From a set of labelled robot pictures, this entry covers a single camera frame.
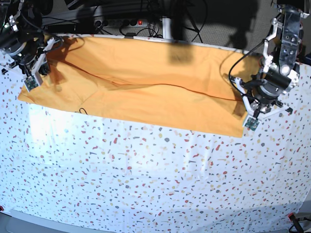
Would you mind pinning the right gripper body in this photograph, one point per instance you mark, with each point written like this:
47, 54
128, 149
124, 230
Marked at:
27, 55

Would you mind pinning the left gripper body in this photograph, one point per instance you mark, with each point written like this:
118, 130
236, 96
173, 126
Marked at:
260, 98

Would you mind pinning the yellow T-shirt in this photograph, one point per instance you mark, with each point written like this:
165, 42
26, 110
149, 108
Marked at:
166, 84

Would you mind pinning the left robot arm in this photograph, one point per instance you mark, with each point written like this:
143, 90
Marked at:
278, 72

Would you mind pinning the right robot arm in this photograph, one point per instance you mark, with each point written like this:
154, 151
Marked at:
22, 36

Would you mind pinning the black table clamp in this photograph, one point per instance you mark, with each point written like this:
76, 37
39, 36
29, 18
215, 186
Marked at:
130, 35

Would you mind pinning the terrazzo patterned tablecloth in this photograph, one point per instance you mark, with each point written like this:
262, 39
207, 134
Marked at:
132, 177

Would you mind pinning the red clamp bottom right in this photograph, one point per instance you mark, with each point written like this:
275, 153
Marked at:
296, 227

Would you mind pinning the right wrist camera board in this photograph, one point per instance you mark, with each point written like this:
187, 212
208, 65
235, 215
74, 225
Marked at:
32, 82

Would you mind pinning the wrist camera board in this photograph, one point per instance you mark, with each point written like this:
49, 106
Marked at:
251, 123
32, 82

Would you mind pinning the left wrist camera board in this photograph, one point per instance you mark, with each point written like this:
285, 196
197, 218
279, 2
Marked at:
251, 123

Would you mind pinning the power strip with red switch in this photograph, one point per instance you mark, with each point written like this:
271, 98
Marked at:
114, 23

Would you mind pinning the white table leg post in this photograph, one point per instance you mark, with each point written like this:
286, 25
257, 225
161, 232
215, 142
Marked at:
166, 28

